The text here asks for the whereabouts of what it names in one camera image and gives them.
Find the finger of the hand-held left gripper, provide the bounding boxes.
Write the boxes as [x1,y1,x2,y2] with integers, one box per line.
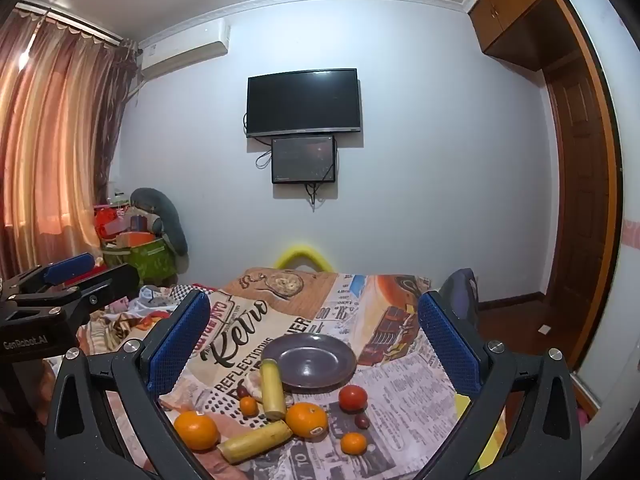
[11,263,142,322]
[0,253,97,302]

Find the orange box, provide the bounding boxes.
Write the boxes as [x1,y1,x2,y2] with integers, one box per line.
[116,231,154,249]

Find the small black wall monitor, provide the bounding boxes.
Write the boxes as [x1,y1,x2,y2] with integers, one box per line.
[271,135,337,185]

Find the black wall television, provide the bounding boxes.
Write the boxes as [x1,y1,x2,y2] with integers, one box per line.
[245,67,362,139]

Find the red box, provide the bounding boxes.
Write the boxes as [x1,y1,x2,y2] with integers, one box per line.
[93,206,122,239]

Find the white sliding wardrobe door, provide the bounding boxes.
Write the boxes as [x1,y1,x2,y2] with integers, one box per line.
[567,0,640,413]

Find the pile of colourful clothes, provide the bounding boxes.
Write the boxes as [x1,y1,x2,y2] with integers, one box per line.
[102,282,196,332]

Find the printed tablecloth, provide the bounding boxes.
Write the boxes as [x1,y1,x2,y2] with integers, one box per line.
[82,267,501,480]

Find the dark blue chair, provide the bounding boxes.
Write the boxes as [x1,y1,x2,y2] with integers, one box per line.
[440,268,480,322]

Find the black looped cable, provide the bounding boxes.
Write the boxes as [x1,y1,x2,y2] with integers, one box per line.
[255,137,274,170]

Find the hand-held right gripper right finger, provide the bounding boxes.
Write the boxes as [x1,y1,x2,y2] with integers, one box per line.
[418,289,587,480]

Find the yellow sugarcane piece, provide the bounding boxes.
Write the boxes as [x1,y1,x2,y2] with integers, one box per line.
[259,358,287,421]
[217,420,294,463]

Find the large orange with sticker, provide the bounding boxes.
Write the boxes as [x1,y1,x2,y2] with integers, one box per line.
[285,402,329,442]

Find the brown wooden door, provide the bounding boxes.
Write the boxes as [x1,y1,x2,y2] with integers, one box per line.
[542,55,623,358]

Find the brown wooden overhead cabinet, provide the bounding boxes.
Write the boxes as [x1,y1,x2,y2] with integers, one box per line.
[467,0,588,72]

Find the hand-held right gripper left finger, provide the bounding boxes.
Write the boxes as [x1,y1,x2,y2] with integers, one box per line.
[45,289,236,480]

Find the red tomato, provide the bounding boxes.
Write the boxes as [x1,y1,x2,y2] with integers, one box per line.
[338,385,368,413]

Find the green patterned box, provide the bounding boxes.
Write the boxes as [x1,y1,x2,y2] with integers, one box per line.
[102,237,177,284]

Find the white air conditioner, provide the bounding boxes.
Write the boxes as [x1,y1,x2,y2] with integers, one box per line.
[139,17,232,78]

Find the dark purple plate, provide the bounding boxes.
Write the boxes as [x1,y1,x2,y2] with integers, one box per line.
[261,332,358,394]

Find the yellow cloth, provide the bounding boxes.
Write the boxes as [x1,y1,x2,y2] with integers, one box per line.
[456,393,506,476]

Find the pink and orange curtain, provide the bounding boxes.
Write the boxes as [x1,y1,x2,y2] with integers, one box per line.
[0,2,138,281]

